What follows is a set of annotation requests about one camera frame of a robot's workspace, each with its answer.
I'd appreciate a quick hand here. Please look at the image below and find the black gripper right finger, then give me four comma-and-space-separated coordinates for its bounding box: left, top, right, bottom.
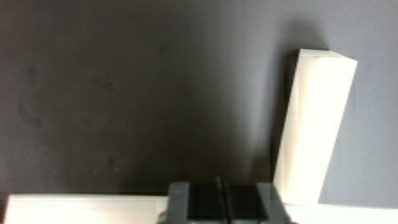
226, 182, 292, 224

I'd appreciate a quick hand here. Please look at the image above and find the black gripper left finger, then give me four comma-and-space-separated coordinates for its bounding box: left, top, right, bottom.
159, 181, 224, 224

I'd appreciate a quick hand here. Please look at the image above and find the white fence bar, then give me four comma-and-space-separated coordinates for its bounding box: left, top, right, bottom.
274, 49, 358, 205
0, 194, 398, 224

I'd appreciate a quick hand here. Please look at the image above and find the white front fence bar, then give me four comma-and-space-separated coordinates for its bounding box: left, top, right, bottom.
0, 194, 398, 224

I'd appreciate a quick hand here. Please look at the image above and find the white left fence bar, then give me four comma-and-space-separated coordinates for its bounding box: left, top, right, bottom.
274, 49, 358, 205

